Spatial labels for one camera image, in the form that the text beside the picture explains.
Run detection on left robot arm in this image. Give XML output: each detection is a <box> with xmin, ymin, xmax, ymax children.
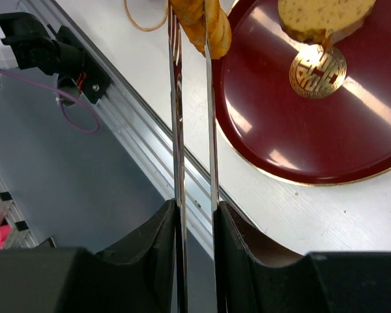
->
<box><xmin>0</xmin><ymin>12</ymin><xmax>85</xmax><ymax>78</ymax></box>

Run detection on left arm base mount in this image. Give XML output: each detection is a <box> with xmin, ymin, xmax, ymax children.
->
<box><xmin>56</xmin><ymin>26</ymin><xmax>111</xmax><ymax>104</ymax></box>

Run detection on aluminium rail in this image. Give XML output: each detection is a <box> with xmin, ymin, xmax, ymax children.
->
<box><xmin>19</xmin><ymin>0</ymin><xmax>258</xmax><ymax>261</ymax></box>

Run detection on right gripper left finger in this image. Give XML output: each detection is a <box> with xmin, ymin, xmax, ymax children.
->
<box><xmin>0</xmin><ymin>200</ymin><xmax>175</xmax><ymax>312</ymax></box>

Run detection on sliced bread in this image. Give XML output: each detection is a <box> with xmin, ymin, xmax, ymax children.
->
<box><xmin>278</xmin><ymin>0</ymin><xmax>375</xmax><ymax>49</ymax></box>

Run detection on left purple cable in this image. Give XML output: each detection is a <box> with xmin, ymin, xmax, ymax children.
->
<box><xmin>0</xmin><ymin>67</ymin><xmax>101</xmax><ymax>134</ymax></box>

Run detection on red round plate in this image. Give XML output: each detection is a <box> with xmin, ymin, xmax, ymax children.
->
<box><xmin>212</xmin><ymin>1</ymin><xmax>391</xmax><ymax>185</ymax></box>

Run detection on long twisted bread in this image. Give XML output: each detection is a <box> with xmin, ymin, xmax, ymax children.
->
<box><xmin>169</xmin><ymin>0</ymin><xmax>232</xmax><ymax>60</ymax></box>

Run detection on red paper bag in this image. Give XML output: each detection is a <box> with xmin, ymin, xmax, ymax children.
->
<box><xmin>123</xmin><ymin>0</ymin><xmax>167</xmax><ymax>33</ymax></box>

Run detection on metal tongs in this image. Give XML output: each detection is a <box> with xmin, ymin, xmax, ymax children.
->
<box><xmin>167</xmin><ymin>1</ymin><xmax>219</xmax><ymax>312</ymax></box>

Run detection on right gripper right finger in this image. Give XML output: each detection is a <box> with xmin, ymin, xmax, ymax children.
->
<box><xmin>214</xmin><ymin>201</ymin><xmax>391</xmax><ymax>312</ymax></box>

